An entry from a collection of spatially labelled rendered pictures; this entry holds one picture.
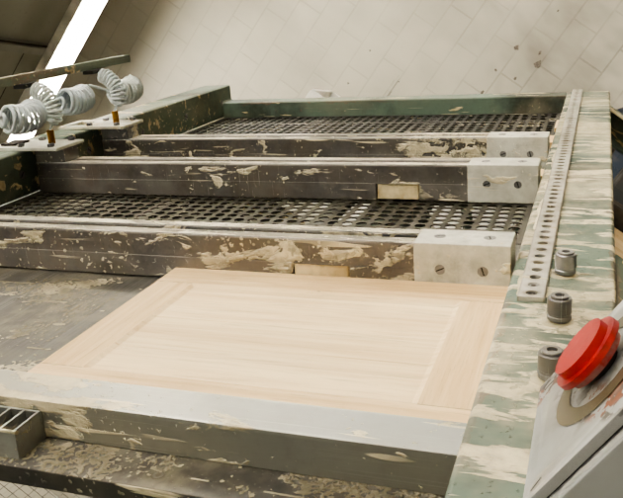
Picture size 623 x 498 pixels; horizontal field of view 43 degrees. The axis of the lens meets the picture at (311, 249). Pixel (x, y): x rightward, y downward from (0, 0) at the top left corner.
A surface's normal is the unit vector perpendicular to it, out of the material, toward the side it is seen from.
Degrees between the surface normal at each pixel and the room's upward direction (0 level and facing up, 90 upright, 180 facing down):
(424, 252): 90
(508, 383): 54
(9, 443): 89
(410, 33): 90
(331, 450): 90
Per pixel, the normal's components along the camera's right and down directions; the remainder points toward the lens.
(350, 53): -0.23, 0.18
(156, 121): 0.94, 0.04
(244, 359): -0.07, -0.95
